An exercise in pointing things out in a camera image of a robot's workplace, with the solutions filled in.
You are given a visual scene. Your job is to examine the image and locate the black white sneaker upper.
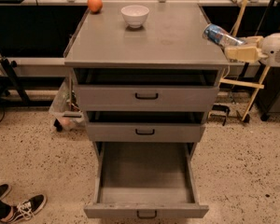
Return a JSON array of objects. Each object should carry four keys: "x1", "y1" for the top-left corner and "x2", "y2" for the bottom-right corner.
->
[{"x1": 0, "y1": 184, "x2": 11, "y2": 200}]

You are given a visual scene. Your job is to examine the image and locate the blue silver redbull can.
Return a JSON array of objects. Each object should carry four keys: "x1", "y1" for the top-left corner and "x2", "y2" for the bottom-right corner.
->
[{"x1": 203, "y1": 23, "x2": 245, "y2": 49}]

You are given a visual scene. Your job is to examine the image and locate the wooden easel frame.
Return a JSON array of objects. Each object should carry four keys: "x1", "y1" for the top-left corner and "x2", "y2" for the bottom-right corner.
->
[{"x1": 219, "y1": 0, "x2": 280, "y2": 123}]

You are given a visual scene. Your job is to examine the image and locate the white ceramic bowl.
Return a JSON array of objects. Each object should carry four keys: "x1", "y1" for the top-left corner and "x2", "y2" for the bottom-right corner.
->
[{"x1": 121, "y1": 5, "x2": 149, "y2": 28}]

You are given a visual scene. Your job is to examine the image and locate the orange fruit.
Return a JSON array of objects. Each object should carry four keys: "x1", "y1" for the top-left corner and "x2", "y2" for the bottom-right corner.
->
[{"x1": 87, "y1": 0, "x2": 103, "y2": 13}]

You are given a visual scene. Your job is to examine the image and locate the grey drawer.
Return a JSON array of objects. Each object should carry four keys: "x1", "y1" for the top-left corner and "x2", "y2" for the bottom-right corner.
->
[
  {"x1": 86, "y1": 111, "x2": 205, "y2": 143},
  {"x1": 84, "y1": 142, "x2": 209, "y2": 219},
  {"x1": 74, "y1": 68, "x2": 218, "y2": 112}
]

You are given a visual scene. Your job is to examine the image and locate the black white sneaker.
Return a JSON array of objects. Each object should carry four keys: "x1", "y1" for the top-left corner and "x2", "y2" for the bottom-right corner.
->
[
  {"x1": 0, "y1": 184, "x2": 11, "y2": 200},
  {"x1": 0, "y1": 194, "x2": 47, "y2": 224}
]

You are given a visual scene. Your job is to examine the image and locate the black white sneaker lower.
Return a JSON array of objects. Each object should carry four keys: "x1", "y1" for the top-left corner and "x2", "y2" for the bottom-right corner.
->
[{"x1": 0, "y1": 194, "x2": 47, "y2": 224}]

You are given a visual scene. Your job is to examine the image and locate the grey top drawer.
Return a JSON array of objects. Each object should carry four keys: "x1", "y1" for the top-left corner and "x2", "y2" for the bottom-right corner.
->
[{"x1": 74, "y1": 68, "x2": 218, "y2": 112}]

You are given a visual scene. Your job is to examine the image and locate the grey middle drawer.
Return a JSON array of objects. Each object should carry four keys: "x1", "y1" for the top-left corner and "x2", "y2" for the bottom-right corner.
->
[{"x1": 86, "y1": 111, "x2": 205, "y2": 143}]

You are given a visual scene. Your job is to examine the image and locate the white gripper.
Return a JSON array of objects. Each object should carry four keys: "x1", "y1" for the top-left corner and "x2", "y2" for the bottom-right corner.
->
[{"x1": 224, "y1": 33, "x2": 280, "y2": 67}]

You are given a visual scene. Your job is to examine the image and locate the grey drawer cabinet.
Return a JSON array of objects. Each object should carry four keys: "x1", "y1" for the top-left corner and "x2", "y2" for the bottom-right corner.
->
[{"x1": 63, "y1": 2, "x2": 231, "y2": 161}]

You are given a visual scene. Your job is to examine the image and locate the grey bottom drawer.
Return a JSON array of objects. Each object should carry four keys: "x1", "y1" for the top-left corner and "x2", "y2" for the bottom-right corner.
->
[{"x1": 84, "y1": 142, "x2": 209, "y2": 219}]

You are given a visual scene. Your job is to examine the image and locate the black metal stand leg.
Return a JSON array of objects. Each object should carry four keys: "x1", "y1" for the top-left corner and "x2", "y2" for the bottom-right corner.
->
[{"x1": 0, "y1": 53, "x2": 30, "y2": 105}]

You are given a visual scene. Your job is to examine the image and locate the clear plastic bin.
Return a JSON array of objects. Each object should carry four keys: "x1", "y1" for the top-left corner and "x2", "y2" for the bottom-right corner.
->
[{"x1": 49, "y1": 78, "x2": 85, "y2": 132}]

